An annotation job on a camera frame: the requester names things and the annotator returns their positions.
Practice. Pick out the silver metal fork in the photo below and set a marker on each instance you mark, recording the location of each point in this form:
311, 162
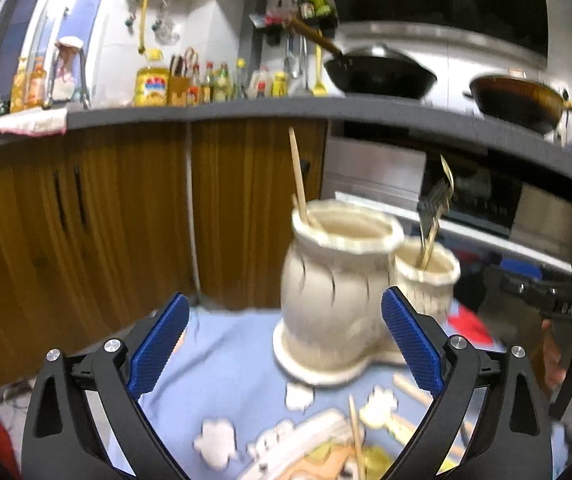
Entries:
436, 202

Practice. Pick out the yellow cooking oil bottle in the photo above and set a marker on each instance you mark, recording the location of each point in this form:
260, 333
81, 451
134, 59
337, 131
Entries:
151, 80

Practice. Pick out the stainless steel built-in oven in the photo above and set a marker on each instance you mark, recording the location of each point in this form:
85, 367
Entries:
493, 207

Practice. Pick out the cream ceramic double utensil holder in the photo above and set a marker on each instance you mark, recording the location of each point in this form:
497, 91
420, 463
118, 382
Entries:
341, 260

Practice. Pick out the grey speckled countertop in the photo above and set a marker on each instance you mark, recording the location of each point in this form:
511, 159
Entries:
392, 112

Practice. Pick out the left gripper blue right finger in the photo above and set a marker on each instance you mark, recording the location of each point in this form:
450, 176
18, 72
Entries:
418, 337

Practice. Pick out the wooden kitchen cabinets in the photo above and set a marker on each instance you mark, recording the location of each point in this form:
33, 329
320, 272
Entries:
100, 226

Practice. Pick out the brown frying pan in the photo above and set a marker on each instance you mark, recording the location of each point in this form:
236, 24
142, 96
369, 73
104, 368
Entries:
520, 101

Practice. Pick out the white pink dish cloth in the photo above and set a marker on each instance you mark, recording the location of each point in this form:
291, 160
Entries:
35, 122

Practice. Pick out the blue cartoon tablecloth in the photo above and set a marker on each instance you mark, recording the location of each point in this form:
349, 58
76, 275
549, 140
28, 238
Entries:
223, 408

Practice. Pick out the black wok with wooden handle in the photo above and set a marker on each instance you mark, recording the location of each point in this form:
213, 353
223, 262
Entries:
376, 69

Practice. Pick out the wooden knife block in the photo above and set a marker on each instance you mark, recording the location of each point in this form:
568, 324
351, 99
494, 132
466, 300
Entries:
177, 83

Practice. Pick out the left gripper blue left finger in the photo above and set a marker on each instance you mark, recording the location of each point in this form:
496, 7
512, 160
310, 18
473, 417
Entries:
154, 340

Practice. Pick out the gold metal fork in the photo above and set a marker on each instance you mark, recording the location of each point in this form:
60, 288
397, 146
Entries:
427, 240

